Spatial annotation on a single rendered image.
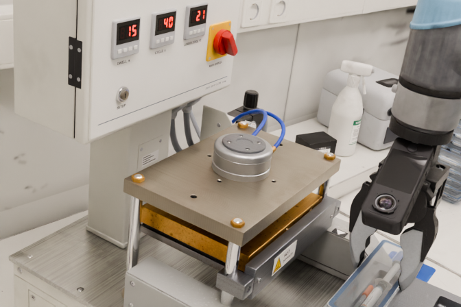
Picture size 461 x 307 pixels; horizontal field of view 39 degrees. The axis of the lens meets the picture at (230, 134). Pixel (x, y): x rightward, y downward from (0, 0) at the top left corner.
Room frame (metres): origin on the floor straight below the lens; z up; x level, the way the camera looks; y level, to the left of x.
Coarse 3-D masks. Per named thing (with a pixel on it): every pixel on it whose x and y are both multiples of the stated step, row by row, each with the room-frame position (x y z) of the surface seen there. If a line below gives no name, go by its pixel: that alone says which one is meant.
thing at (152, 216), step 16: (144, 208) 0.74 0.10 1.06; (304, 208) 0.79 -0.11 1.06; (144, 224) 0.74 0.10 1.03; (160, 224) 0.72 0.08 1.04; (176, 224) 0.71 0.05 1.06; (192, 224) 0.71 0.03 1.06; (272, 224) 0.74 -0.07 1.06; (288, 224) 0.74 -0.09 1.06; (160, 240) 0.72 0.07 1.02; (176, 240) 0.71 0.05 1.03; (192, 240) 0.70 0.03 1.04; (208, 240) 0.69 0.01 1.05; (224, 240) 0.68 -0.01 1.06; (256, 240) 0.69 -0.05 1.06; (272, 240) 0.71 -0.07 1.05; (192, 256) 0.70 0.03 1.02; (208, 256) 0.69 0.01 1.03; (224, 256) 0.67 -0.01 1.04; (240, 256) 0.66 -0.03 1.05
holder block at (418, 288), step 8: (416, 280) 0.74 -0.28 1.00; (408, 288) 0.72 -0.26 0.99; (416, 288) 0.72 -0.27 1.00; (424, 288) 0.73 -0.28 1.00; (432, 288) 0.73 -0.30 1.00; (440, 288) 0.73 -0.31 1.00; (400, 296) 0.70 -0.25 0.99; (408, 296) 0.71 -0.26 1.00; (416, 296) 0.71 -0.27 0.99; (424, 296) 0.71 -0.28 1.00; (432, 296) 0.71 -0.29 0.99; (440, 296) 0.72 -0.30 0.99; (448, 296) 0.72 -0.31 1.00; (456, 296) 0.72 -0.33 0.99; (392, 304) 0.70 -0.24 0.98; (400, 304) 0.69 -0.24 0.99; (408, 304) 0.69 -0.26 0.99; (416, 304) 0.69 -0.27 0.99; (424, 304) 0.69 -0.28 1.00; (432, 304) 0.69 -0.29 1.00; (440, 304) 0.71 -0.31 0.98; (448, 304) 0.71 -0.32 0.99; (456, 304) 0.71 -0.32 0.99
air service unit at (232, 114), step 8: (248, 96) 1.06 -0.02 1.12; (256, 96) 1.06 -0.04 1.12; (248, 104) 1.06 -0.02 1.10; (256, 104) 1.06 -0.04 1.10; (232, 112) 1.04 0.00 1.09; (240, 112) 1.05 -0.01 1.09; (240, 120) 1.01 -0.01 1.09; (248, 120) 1.02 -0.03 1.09; (256, 120) 1.05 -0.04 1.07; (256, 128) 1.06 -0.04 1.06
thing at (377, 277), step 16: (384, 240) 0.77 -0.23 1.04; (368, 256) 0.72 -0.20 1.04; (384, 256) 0.73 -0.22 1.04; (400, 256) 0.73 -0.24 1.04; (368, 272) 0.69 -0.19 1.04; (384, 272) 0.69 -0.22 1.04; (400, 272) 0.69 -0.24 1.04; (352, 288) 0.65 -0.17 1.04; (368, 288) 0.65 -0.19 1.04; (384, 288) 0.66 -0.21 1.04; (336, 304) 0.61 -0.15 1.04; (352, 304) 0.62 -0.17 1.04; (368, 304) 0.62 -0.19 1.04; (384, 304) 0.62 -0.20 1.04
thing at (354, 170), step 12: (312, 120) 1.80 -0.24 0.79; (276, 132) 1.67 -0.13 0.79; (288, 132) 1.68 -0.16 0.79; (300, 132) 1.69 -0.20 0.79; (312, 132) 1.70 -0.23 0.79; (360, 144) 1.66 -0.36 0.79; (336, 156) 1.56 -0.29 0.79; (348, 156) 1.57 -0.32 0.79; (360, 156) 1.58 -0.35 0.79; (372, 156) 1.59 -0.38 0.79; (384, 156) 1.60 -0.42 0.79; (348, 168) 1.50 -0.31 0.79; (360, 168) 1.51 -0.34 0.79; (372, 168) 1.52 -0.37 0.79; (336, 180) 1.42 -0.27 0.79; (348, 180) 1.44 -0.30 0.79; (360, 180) 1.48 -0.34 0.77; (312, 192) 1.34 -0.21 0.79; (336, 192) 1.40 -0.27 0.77; (348, 192) 1.45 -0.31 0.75
